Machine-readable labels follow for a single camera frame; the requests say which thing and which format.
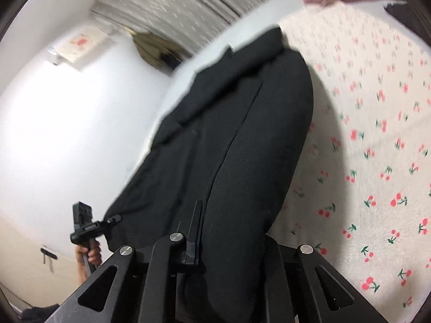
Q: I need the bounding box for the olive hanging jacket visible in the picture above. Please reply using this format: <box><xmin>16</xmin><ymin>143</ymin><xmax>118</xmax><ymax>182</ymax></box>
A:
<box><xmin>131</xmin><ymin>32</ymin><xmax>189</xmax><ymax>73</ymax></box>

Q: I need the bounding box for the person's left hand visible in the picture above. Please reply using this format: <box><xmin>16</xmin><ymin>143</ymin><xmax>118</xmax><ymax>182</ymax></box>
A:
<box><xmin>75</xmin><ymin>240</ymin><xmax>102</xmax><ymax>266</ymax></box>

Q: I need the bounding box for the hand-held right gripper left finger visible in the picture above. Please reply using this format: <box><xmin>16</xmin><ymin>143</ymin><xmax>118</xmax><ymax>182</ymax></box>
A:
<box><xmin>47</xmin><ymin>201</ymin><xmax>203</xmax><ymax>323</ymax></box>

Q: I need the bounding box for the cherry print blanket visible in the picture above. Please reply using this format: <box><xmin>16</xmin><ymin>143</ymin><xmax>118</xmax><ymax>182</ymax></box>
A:
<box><xmin>266</xmin><ymin>2</ymin><xmax>431</xmax><ymax>323</ymax></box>

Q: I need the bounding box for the black quilted garment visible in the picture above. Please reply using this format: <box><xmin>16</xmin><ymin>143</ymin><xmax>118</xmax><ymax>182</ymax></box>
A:
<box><xmin>385</xmin><ymin>2</ymin><xmax>422</xmax><ymax>34</ymax></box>

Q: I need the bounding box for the dark cloth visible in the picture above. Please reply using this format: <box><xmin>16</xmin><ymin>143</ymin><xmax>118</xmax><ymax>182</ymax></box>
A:
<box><xmin>20</xmin><ymin>304</ymin><xmax>62</xmax><ymax>323</ymax></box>

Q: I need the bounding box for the grey dotted curtain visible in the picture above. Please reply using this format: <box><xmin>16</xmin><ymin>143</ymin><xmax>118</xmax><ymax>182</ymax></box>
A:
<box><xmin>91</xmin><ymin>0</ymin><xmax>283</xmax><ymax>58</ymax></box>

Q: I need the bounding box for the black coat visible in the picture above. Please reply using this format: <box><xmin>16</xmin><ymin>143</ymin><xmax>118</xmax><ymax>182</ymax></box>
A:
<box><xmin>103</xmin><ymin>27</ymin><xmax>315</xmax><ymax>323</ymax></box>

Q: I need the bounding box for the black wall hook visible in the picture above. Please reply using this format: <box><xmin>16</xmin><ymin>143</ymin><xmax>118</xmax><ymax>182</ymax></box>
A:
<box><xmin>40</xmin><ymin>247</ymin><xmax>58</xmax><ymax>274</ymax></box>

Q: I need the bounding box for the person's left forearm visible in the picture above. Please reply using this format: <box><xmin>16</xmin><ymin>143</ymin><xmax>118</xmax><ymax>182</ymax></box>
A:
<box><xmin>76</xmin><ymin>261</ymin><xmax>95</xmax><ymax>288</ymax></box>

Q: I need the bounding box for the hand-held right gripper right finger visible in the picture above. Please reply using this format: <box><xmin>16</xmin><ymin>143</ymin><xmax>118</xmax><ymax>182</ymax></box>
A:
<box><xmin>264</xmin><ymin>237</ymin><xmax>388</xmax><ymax>323</ymax></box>

